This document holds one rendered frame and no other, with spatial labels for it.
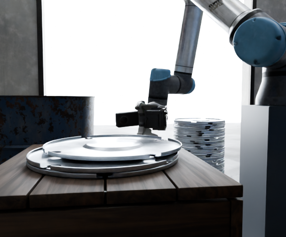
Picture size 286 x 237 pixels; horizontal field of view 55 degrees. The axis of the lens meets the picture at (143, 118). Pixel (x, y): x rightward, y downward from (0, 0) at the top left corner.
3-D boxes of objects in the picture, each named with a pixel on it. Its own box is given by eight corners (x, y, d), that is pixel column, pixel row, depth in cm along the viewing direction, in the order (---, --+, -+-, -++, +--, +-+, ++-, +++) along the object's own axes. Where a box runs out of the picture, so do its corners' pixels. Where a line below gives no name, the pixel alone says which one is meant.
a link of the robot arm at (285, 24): (312, 72, 82) (313, 26, 81) (297, 68, 73) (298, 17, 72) (270, 75, 91) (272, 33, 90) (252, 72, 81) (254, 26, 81)
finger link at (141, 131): (155, 140, 73) (159, 122, 81) (134, 140, 74) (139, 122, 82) (156, 150, 74) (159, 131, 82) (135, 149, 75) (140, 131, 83)
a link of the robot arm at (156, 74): (166, 69, 108) (163, 97, 110) (146, 67, 100) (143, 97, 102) (181, 70, 102) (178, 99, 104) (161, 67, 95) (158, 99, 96)
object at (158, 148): (26, 144, 62) (26, 140, 62) (132, 134, 79) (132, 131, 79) (76, 170, 39) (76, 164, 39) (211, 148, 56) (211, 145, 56)
